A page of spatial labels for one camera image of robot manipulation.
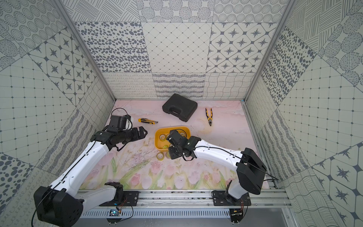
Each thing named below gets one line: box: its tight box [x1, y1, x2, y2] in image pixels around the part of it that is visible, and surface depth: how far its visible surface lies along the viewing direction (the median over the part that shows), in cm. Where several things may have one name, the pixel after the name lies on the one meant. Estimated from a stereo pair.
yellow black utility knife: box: [138, 117, 159, 125], surface depth 107 cm
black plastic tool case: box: [162, 93, 198, 123], surface depth 113 cm
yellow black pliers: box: [205, 107, 214, 127], surface depth 111 cm
